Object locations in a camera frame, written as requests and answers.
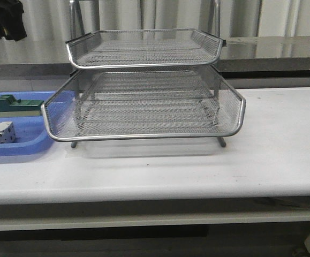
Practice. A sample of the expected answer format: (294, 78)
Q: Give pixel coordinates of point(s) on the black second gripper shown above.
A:
(11, 22)

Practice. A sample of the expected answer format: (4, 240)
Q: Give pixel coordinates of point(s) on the silver mesh tray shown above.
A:
(58, 110)
(109, 49)
(159, 112)

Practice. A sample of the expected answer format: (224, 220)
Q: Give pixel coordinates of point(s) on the green terminal block module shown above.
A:
(13, 107)

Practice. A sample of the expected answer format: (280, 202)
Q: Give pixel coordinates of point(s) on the blue plastic tray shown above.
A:
(31, 134)

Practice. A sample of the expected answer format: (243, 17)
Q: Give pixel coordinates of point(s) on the silver mesh top tray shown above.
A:
(109, 49)

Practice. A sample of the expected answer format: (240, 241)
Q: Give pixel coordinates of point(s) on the silver mesh bottom tray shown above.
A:
(159, 112)

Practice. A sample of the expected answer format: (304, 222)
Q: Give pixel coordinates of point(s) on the dark stone counter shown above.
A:
(243, 57)

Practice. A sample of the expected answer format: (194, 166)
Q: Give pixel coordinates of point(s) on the grey metal rack frame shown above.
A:
(222, 142)

